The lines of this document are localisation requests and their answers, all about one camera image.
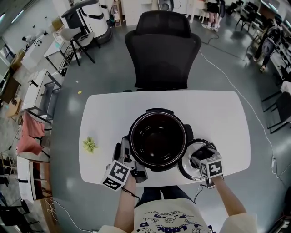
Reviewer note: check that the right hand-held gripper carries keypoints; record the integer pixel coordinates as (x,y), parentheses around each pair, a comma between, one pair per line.
(214,167)

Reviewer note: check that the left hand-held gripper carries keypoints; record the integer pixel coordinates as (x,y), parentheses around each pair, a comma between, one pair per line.
(117,174)

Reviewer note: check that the pressure cooker lid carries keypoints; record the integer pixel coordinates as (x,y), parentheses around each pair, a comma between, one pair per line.
(185,166)

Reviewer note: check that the black pressure cooker pot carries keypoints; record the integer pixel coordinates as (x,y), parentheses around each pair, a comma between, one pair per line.
(159,138)

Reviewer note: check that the person's left forearm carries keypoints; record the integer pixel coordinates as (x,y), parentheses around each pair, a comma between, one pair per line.
(125,204)

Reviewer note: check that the person's right forearm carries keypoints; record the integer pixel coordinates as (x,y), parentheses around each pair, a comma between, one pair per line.
(229,198)

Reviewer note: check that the small green succulent plant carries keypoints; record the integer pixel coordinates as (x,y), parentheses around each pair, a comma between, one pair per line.
(90,144)

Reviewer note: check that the person's dark trousers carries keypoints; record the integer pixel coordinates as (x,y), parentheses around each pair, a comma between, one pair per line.
(163,193)

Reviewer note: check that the white power strip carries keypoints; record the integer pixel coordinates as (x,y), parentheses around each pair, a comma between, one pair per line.
(273,162)

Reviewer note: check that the pink cloth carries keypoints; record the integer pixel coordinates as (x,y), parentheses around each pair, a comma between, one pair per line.
(30,134)

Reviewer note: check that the white cabinet brown drawers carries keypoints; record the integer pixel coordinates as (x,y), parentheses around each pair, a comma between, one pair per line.
(25,177)

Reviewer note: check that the black mesh office chair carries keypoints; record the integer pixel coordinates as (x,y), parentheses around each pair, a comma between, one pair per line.
(161,57)

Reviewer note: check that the wooden floor board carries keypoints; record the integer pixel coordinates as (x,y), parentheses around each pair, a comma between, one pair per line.
(46,218)

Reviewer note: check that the white table grey drawer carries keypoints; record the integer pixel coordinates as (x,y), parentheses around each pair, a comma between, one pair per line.
(36,91)

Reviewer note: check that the grey chair black legs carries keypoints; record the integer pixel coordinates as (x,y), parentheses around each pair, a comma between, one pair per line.
(81,38)

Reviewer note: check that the brown wooden desk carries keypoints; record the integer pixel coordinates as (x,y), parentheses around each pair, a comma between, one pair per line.
(10,88)

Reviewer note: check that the long white counter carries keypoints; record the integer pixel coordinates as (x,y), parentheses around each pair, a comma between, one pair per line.
(37,50)

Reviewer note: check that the white and black service robot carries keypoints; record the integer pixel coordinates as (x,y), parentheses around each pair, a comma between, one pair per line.
(93,18)

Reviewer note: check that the tall wooden display box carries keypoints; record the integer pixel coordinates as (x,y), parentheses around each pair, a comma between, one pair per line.
(117,13)

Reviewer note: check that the cardboard box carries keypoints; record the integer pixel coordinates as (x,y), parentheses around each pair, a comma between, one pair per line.
(57,23)
(18,59)

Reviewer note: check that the white shelf cabinet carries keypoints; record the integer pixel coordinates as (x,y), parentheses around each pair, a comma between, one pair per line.
(134,11)

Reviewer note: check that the white vanity table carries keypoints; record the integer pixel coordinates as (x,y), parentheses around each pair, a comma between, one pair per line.
(197,9)

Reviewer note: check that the grey backpack rig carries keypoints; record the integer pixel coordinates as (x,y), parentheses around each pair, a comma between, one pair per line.
(166,4)

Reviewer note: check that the black metal frame chair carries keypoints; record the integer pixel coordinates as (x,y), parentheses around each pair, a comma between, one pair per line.
(284,107)

